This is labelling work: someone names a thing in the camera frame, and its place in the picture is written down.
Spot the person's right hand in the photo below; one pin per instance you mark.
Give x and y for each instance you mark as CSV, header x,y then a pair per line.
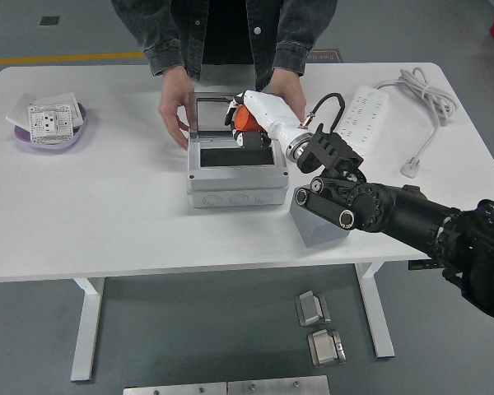
x,y
173,103

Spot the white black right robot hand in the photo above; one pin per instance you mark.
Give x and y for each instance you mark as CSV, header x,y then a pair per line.
x,y
271,113

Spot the person's left hand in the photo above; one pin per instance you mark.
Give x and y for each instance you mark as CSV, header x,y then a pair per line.
x,y
290,88

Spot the orange cylinder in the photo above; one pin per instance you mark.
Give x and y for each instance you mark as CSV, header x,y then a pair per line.
x,y
245,119

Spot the grey junction box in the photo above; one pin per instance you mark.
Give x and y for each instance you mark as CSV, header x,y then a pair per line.
x,y
234,181

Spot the grey cube with round hole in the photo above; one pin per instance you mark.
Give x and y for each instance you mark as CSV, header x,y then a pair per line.
x,y
317,234

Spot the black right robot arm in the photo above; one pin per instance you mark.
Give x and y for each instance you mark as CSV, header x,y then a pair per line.
x,y
395,205

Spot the brown floor sign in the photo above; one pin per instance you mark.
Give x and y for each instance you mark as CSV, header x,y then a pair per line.
x,y
329,57

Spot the person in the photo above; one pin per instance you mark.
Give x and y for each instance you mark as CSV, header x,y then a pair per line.
x,y
169,33

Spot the white power strip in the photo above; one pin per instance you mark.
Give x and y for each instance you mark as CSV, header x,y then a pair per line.
x,y
366,111

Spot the yellow floor tape line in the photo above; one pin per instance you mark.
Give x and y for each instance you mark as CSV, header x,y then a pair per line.
x,y
66,58

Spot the white printed socket panel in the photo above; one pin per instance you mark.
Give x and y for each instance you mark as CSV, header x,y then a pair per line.
x,y
49,123

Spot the purple bowl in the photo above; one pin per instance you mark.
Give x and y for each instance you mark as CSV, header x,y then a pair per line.
x,y
49,147

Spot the dark square floor hatch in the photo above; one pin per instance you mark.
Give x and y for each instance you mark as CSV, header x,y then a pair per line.
x,y
49,21

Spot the silver metal block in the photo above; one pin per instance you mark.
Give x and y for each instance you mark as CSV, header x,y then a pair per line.
x,y
325,349
310,308

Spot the black table control panel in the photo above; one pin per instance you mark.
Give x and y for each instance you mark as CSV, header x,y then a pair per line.
x,y
424,265

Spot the white table leg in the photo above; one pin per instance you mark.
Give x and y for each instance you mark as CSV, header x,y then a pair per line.
x,y
380,329
84,329

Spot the grey metal plate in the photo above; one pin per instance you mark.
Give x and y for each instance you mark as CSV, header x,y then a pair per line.
x,y
173,390
278,386

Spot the white framed switch plate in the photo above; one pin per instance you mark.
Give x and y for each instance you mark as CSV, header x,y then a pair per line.
x,y
77,109

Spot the white blank switch plate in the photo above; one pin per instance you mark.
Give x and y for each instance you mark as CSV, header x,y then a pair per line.
x,y
18,109

